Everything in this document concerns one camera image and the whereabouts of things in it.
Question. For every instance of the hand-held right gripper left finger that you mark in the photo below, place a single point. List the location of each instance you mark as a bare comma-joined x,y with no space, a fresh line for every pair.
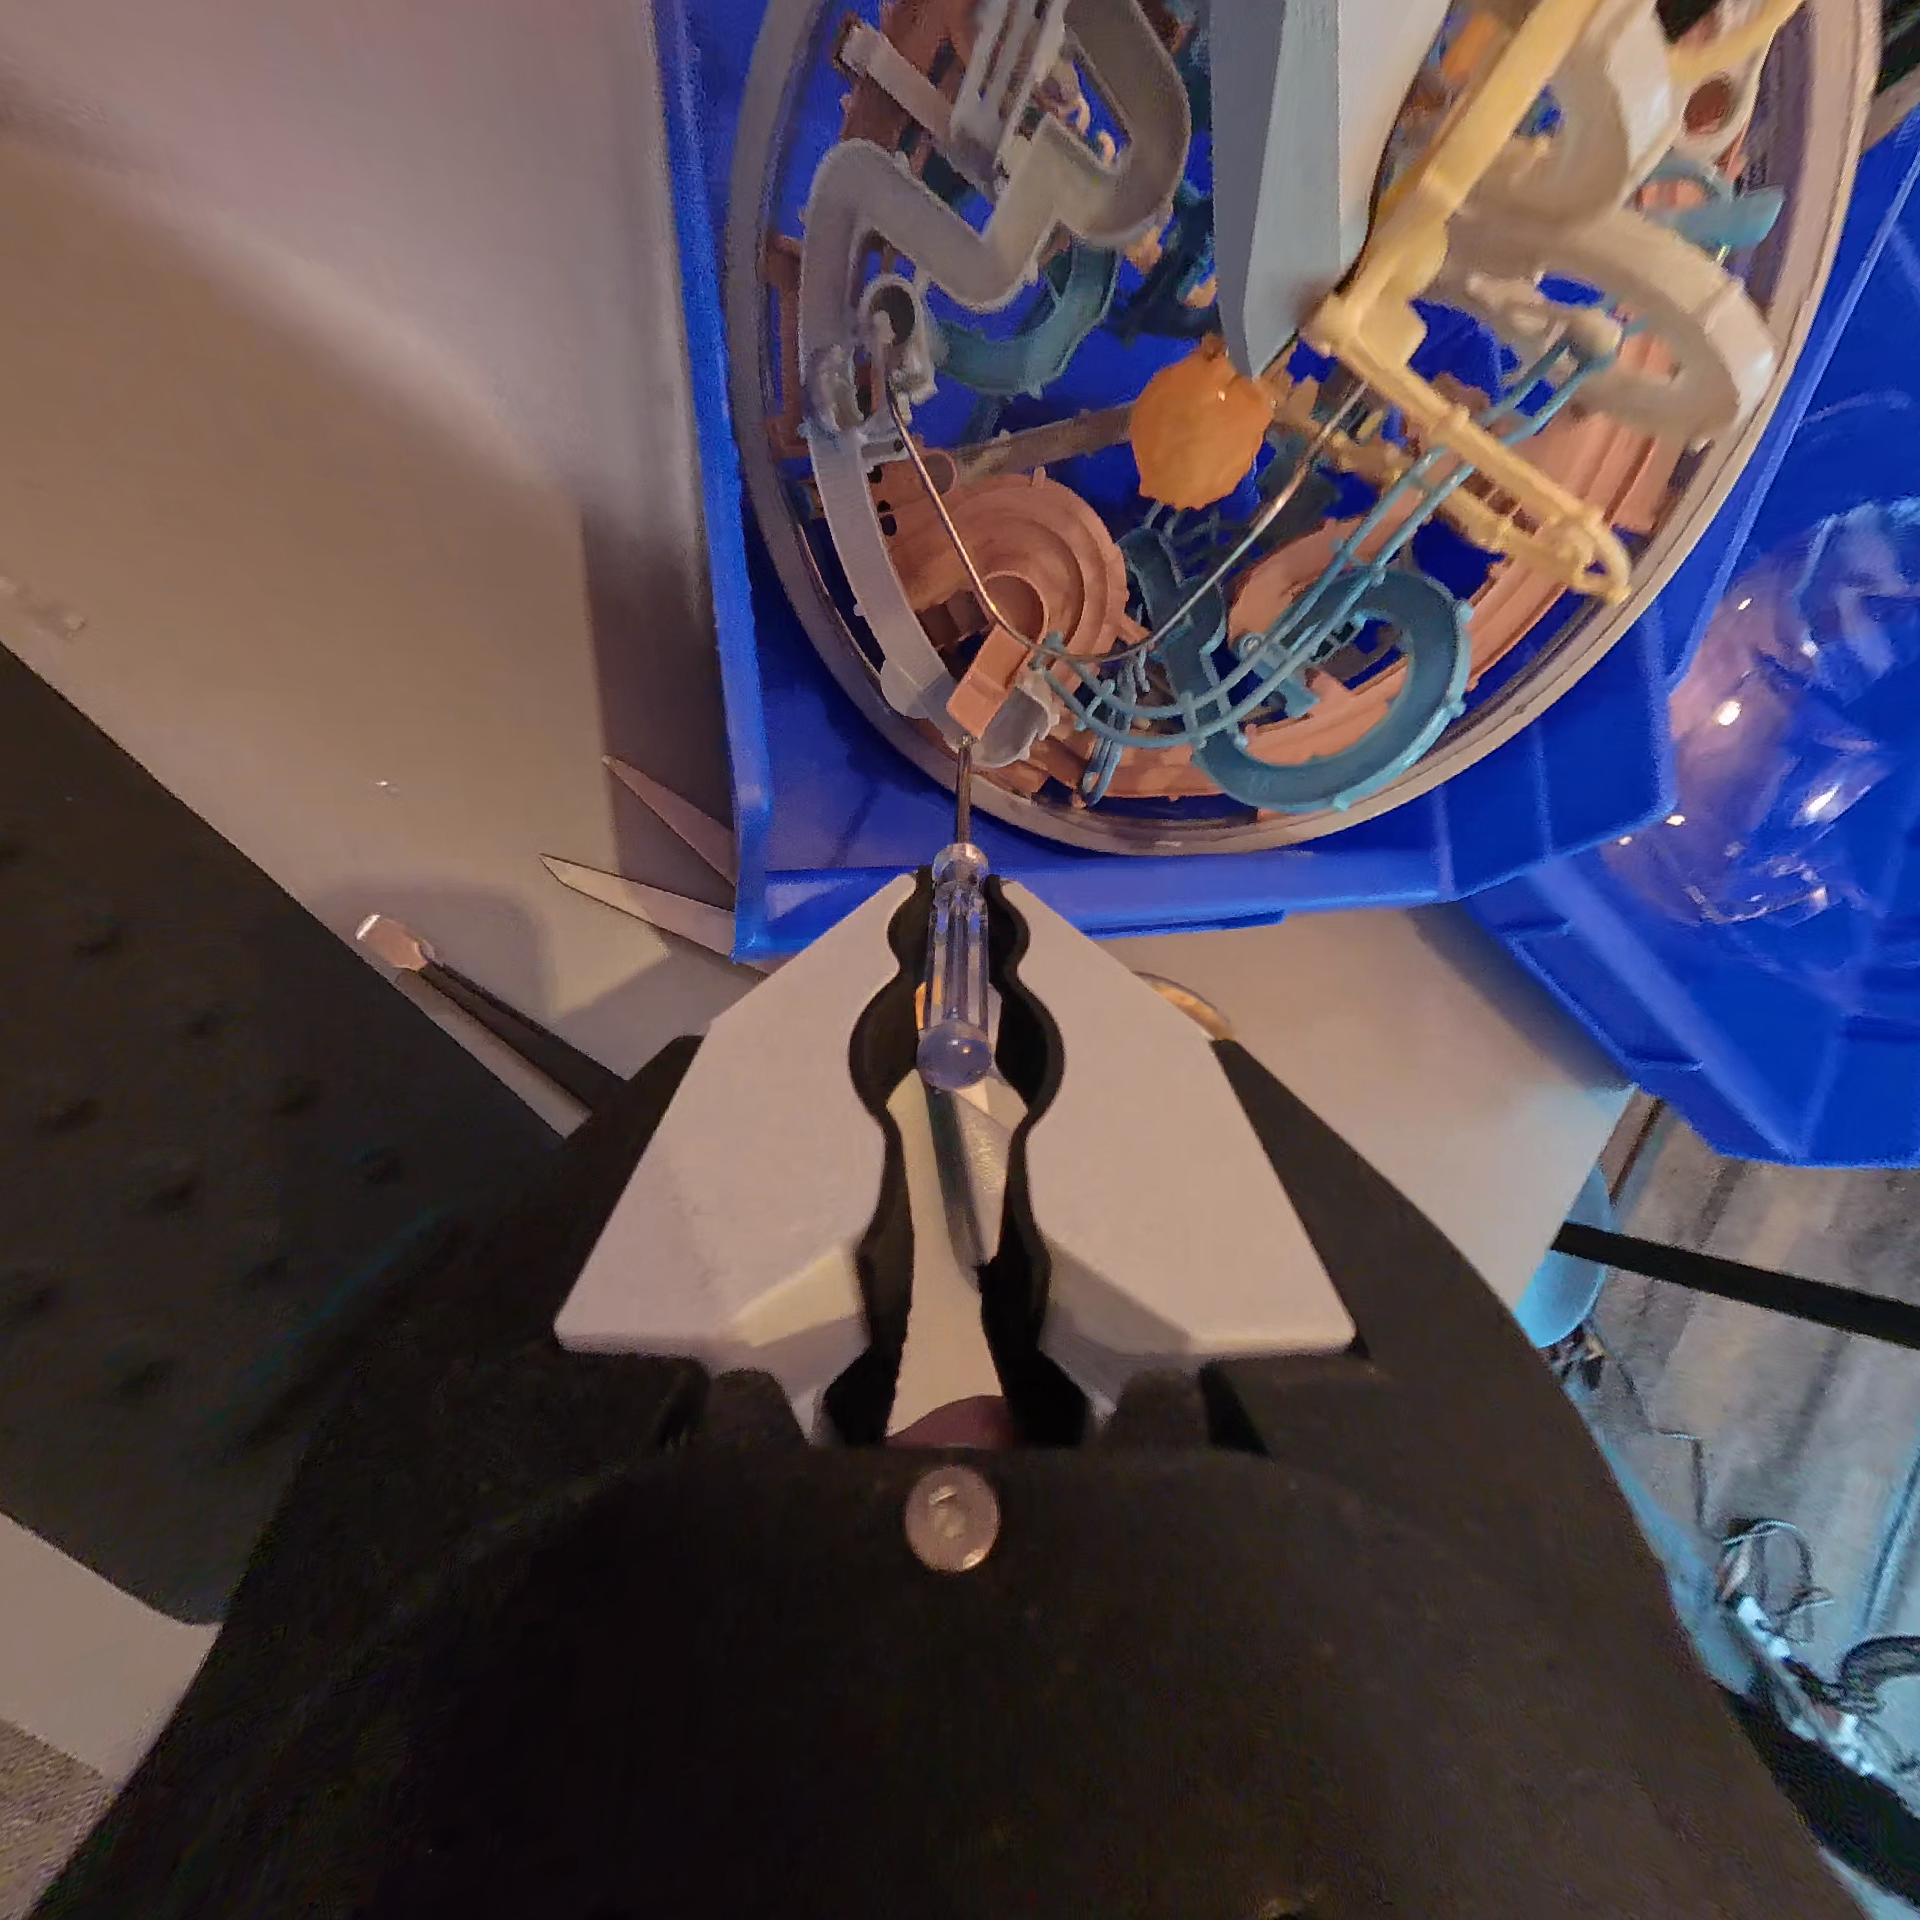
735,1202

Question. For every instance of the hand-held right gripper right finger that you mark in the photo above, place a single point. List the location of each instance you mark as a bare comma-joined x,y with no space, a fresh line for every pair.
1185,1202

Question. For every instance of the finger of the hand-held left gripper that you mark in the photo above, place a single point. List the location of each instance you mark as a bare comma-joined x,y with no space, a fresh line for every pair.
1305,137

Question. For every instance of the colourful plastic maze ball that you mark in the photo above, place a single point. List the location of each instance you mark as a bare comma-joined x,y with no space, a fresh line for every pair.
1036,587

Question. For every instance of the blue plastic bin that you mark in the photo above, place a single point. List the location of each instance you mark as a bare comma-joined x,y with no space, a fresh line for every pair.
704,524
1725,1020

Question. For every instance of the black tweezers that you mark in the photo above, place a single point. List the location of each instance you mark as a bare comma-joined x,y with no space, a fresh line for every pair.
494,1020

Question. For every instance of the pale blue round foot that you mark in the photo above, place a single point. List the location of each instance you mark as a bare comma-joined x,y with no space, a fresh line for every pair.
1552,1291

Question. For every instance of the black perforated mat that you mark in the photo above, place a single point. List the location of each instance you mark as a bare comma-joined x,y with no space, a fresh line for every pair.
182,1126

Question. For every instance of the clear plastic dome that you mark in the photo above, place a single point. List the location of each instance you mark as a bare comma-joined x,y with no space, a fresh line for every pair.
1799,722

